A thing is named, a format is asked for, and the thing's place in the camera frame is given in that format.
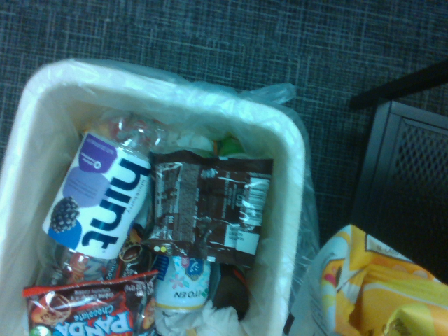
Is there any small white yogurt drink bottle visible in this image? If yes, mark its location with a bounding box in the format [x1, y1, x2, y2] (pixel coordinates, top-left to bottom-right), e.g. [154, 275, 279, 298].
[154, 255, 212, 312]

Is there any black metal mesh furniture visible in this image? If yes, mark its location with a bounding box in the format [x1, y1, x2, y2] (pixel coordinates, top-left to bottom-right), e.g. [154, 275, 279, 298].
[349, 59, 448, 274]

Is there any red Panda chocolate snack bag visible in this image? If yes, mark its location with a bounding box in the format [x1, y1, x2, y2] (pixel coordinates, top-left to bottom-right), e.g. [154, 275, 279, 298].
[22, 269, 159, 336]

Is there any clear Hint water bottle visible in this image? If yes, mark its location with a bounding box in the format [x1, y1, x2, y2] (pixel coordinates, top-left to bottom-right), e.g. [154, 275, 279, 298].
[36, 113, 165, 286]

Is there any crumpled white tissue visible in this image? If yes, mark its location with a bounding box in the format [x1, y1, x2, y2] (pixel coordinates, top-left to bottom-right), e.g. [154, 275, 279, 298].
[155, 300, 246, 336]

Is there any green and white trash scrap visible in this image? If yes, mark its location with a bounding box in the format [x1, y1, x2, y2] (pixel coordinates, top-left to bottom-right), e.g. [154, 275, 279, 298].
[174, 129, 248, 158]

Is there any white trash bin with liner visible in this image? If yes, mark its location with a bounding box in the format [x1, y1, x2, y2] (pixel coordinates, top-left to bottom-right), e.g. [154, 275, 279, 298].
[0, 58, 321, 336]

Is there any dark football print wrapper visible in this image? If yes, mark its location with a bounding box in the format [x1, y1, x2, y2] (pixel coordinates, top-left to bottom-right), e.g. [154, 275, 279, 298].
[117, 223, 158, 277]

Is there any yellow Lays Baked chip bag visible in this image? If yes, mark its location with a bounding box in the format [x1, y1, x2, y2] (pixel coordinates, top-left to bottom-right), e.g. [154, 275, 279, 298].
[320, 224, 448, 336]

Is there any brown snack wrapper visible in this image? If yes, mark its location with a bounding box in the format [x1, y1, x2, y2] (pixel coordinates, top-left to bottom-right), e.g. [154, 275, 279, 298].
[143, 150, 274, 264]

